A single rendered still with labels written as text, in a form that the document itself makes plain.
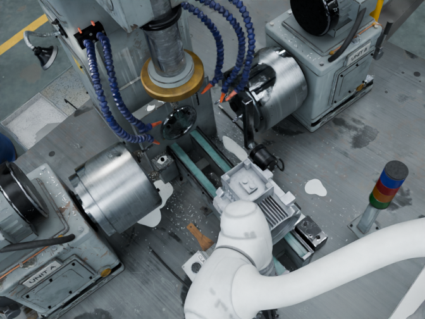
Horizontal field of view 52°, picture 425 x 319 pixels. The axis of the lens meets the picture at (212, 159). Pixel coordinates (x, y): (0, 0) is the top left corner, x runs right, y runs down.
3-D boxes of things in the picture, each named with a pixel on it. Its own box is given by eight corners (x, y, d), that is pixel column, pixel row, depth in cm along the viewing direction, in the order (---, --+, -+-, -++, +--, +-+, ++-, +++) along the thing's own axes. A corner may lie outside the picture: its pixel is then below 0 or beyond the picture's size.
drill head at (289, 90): (205, 115, 165) (197, 71, 143) (287, 61, 174) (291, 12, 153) (247, 159, 153) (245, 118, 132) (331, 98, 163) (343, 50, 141)
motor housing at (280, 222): (215, 215, 143) (209, 190, 127) (259, 183, 147) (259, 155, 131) (253, 262, 134) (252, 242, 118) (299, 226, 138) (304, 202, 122)
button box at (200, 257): (188, 267, 126) (179, 266, 122) (205, 250, 126) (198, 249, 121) (223, 315, 119) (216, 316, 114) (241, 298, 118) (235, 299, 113)
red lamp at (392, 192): (371, 185, 122) (375, 177, 118) (386, 173, 123) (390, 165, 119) (388, 200, 119) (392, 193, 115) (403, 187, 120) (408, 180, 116)
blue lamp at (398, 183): (375, 177, 118) (379, 169, 114) (390, 165, 119) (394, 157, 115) (392, 193, 115) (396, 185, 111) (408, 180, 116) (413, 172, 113)
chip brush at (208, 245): (183, 230, 154) (183, 228, 154) (194, 220, 156) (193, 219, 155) (221, 271, 146) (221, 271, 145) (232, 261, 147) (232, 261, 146)
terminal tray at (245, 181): (221, 188, 131) (219, 177, 125) (248, 168, 133) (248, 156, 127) (246, 216, 125) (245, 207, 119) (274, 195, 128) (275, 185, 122)
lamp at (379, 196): (368, 192, 126) (371, 185, 122) (382, 180, 127) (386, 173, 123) (384, 206, 123) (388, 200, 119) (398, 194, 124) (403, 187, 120)
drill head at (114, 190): (52, 217, 149) (16, 185, 127) (140, 158, 158) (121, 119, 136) (85, 274, 138) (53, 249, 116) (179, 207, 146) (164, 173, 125)
